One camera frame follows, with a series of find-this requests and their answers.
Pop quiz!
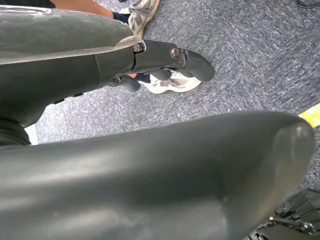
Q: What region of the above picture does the yellow floor tape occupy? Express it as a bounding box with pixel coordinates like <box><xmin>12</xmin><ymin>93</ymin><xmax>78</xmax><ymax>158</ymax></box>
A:
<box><xmin>298</xmin><ymin>102</ymin><xmax>320</xmax><ymax>129</ymax></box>

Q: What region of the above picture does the white sneaker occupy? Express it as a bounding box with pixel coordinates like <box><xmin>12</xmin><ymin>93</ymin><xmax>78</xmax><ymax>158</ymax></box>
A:
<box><xmin>138</xmin><ymin>70</ymin><xmax>202</xmax><ymax>95</ymax></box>

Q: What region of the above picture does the dark shoe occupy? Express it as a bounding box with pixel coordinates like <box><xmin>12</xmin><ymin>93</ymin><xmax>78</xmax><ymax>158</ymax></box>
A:
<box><xmin>297</xmin><ymin>0</ymin><xmax>320</xmax><ymax>9</ymax></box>

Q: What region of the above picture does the person's leg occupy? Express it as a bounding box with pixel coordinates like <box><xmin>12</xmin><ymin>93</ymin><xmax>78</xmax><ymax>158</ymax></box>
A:
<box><xmin>0</xmin><ymin>0</ymin><xmax>131</xmax><ymax>25</ymax></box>

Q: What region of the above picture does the ribbed grey left arm sleeve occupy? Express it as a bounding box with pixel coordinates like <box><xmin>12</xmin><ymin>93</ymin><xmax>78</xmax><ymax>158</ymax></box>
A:
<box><xmin>0</xmin><ymin>118</ymin><xmax>32</xmax><ymax>147</ymax></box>

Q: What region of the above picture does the camouflage pattern shoe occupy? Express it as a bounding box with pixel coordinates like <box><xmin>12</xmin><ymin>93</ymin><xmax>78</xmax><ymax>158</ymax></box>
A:
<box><xmin>128</xmin><ymin>0</ymin><xmax>161</xmax><ymax>39</ymax></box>

